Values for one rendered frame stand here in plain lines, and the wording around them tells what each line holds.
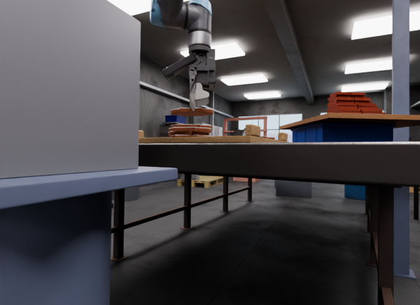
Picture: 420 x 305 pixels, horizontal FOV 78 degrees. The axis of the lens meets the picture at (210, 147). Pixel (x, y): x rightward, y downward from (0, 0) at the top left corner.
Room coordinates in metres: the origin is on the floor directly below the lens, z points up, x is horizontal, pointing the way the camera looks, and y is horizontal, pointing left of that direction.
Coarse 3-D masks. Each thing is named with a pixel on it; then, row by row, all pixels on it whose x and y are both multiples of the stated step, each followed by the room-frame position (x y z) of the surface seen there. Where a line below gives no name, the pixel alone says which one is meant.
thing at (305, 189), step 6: (276, 180) 5.36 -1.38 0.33; (276, 186) 5.36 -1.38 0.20; (282, 186) 5.33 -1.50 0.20; (288, 186) 5.30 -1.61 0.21; (294, 186) 5.28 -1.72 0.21; (300, 186) 5.25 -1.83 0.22; (306, 186) 5.23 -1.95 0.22; (276, 192) 5.36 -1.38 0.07; (282, 192) 5.33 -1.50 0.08; (288, 192) 5.30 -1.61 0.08; (294, 192) 5.28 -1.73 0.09; (300, 192) 5.25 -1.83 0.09; (306, 192) 5.23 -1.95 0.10
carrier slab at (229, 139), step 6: (144, 138) 0.74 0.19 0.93; (150, 138) 0.73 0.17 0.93; (156, 138) 0.72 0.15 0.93; (162, 138) 0.70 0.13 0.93; (168, 138) 0.69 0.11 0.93; (174, 138) 0.68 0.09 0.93; (180, 138) 0.67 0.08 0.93; (186, 138) 0.66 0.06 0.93; (192, 138) 0.65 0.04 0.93; (198, 138) 0.65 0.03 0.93; (204, 138) 0.64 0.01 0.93; (210, 138) 0.63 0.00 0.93; (216, 138) 0.62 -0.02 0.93; (222, 138) 0.61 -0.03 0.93; (228, 138) 0.60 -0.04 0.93; (234, 138) 0.60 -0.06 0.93; (240, 138) 0.59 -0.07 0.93; (246, 138) 0.58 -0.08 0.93; (252, 138) 0.59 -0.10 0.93; (258, 138) 0.62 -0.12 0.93; (264, 138) 0.66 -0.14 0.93
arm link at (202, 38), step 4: (192, 32) 0.80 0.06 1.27; (196, 32) 0.80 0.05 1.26; (200, 32) 0.79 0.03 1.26; (204, 32) 0.80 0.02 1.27; (188, 36) 0.82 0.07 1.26; (192, 36) 0.80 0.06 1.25; (196, 36) 0.80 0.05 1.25; (200, 36) 0.79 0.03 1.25; (204, 36) 0.80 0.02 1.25; (208, 36) 0.81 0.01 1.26; (188, 40) 0.82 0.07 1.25; (192, 40) 0.80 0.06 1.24; (196, 40) 0.80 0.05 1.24; (200, 40) 0.79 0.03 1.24; (204, 40) 0.80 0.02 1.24; (208, 40) 0.81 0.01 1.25; (188, 44) 0.82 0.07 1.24; (192, 44) 0.80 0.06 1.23; (196, 44) 0.80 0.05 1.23; (200, 44) 0.80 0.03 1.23; (204, 44) 0.80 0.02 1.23; (208, 44) 0.81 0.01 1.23; (188, 48) 0.84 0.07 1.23
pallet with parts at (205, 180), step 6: (192, 174) 6.62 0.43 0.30; (180, 180) 6.69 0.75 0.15; (192, 180) 6.57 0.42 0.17; (198, 180) 6.59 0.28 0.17; (204, 180) 6.61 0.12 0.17; (210, 180) 6.62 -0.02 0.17; (216, 180) 6.95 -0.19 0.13; (222, 180) 7.47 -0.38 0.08; (192, 186) 6.55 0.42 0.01; (204, 186) 6.43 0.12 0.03; (210, 186) 6.53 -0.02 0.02
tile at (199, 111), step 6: (180, 108) 0.77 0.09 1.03; (186, 108) 0.78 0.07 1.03; (198, 108) 0.78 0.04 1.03; (174, 114) 0.84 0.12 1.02; (180, 114) 0.84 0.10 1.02; (186, 114) 0.85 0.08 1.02; (192, 114) 0.85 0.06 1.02; (198, 114) 0.85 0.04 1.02; (204, 114) 0.85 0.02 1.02; (210, 114) 0.85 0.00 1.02
